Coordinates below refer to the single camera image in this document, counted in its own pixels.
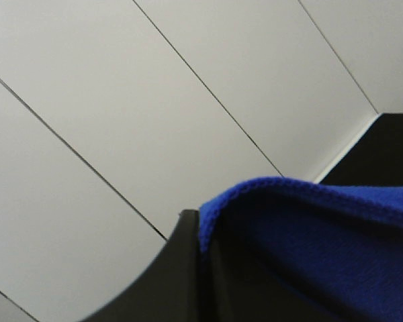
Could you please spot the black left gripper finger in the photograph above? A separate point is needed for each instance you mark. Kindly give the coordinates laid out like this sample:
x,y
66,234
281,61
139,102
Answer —
x,y
177,285

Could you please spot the blue microfibre towel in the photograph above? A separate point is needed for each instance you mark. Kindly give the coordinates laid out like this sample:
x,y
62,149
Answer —
x,y
339,246

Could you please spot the black table cloth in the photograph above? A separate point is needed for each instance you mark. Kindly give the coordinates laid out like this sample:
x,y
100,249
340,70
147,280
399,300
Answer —
x,y
376,159

